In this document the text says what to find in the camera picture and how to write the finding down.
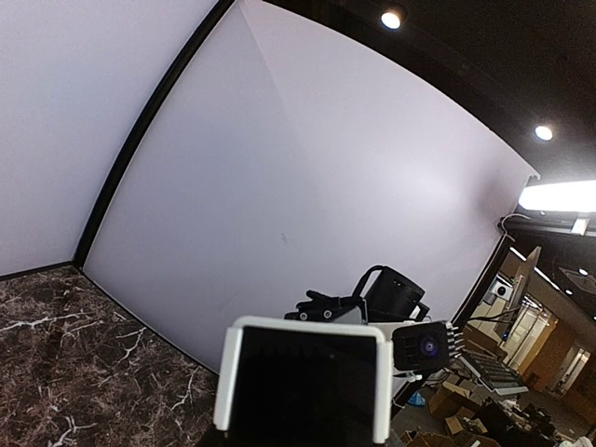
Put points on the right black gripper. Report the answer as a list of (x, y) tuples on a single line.
[(323, 308)]

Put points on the white remote control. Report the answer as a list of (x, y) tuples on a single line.
[(300, 383)]

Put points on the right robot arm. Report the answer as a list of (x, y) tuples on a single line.
[(381, 295)]

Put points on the cardboard box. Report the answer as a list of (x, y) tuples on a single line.
[(451, 400)]

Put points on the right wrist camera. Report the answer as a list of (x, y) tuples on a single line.
[(425, 346)]

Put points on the right black frame post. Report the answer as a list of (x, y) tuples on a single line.
[(142, 124)]

